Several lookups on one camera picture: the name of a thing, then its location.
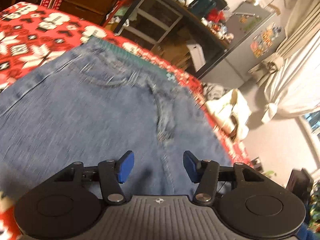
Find blue denim jeans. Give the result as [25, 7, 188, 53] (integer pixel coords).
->
[1, 40, 231, 199]

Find cream white garment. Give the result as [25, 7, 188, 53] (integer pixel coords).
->
[204, 89, 252, 142]

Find grey crumpled garment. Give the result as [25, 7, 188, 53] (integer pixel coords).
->
[202, 83, 230, 101]

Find white tied curtain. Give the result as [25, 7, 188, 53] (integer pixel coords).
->
[249, 0, 319, 124]

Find white open shoe box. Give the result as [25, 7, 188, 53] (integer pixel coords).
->
[186, 40, 206, 72]

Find green cutting mat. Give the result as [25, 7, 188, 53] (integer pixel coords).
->
[89, 35, 178, 83]

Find grey refrigerator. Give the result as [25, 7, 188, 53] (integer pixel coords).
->
[201, 2, 285, 88]

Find white plastic drawer unit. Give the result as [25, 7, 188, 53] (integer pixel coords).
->
[114, 0, 182, 50]

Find red patterned bed cover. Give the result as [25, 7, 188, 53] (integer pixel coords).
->
[1, 2, 248, 239]

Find black metal desk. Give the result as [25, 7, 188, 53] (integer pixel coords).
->
[130, 0, 226, 79]

